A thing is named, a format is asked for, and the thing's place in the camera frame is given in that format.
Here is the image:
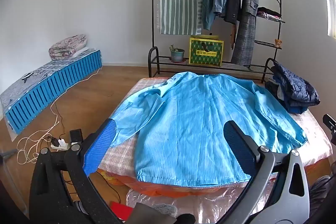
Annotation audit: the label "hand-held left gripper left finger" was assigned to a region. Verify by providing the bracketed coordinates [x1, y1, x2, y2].
[29, 118, 124, 224]

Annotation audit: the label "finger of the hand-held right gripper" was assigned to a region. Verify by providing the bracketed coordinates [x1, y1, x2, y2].
[322, 114, 336, 146]

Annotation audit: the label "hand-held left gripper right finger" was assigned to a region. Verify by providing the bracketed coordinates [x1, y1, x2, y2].
[218, 120, 310, 224]

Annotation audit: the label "blue striped jacket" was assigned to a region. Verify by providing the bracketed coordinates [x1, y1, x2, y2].
[110, 71, 307, 186]

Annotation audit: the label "pile of dark folded clothes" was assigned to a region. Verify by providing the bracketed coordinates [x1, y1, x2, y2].
[265, 74, 310, 114]

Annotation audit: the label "black metal clothes rack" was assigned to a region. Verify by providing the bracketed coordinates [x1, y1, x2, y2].
[148, 0, 286, 83]

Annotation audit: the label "folded clothes on rack shelf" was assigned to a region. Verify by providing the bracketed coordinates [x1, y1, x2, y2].
[257, 7, 282, 20]

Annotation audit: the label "black power adapter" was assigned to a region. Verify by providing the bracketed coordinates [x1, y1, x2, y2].
[70, 129, 84, 146]

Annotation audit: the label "white power strip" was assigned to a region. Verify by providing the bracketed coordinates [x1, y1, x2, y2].
[51, 138, 71, 150]

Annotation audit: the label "navy puffer jacket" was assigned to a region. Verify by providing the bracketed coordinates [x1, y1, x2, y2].
[272, 61, 321, 109]

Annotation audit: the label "clear plastic cover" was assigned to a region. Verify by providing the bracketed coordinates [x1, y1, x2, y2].
[126, 185, 252, 219]

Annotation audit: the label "red packet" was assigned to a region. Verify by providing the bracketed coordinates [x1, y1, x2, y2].
[110, 201, 133, 218]

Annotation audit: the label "orange bed sheet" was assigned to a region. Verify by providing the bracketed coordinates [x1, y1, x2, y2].
[98, 169, 250, 195]

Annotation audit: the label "grey checked bed sheet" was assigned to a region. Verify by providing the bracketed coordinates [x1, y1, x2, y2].
[0, 48, 101, 111]

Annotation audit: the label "green gift box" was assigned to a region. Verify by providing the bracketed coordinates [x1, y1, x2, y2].
[188, 34, 224, 66]

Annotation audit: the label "folded floral quilt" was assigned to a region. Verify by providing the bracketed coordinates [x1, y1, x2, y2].
[49, 34, 88, 61]

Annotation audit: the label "potted plant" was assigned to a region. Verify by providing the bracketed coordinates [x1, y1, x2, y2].
[169, 44, 185, 62]

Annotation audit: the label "grey plaid coat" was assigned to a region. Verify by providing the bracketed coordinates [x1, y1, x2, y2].
[231, 0, 259, 65]

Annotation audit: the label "black cable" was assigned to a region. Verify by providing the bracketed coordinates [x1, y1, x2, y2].
[54, 101, 66, 136]

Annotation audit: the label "white cable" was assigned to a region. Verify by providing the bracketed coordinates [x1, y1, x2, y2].
[16, 68, 101, 164]

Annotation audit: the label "blue slatted bed frame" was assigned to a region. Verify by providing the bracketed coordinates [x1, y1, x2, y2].
[5, 49, 103, 134]

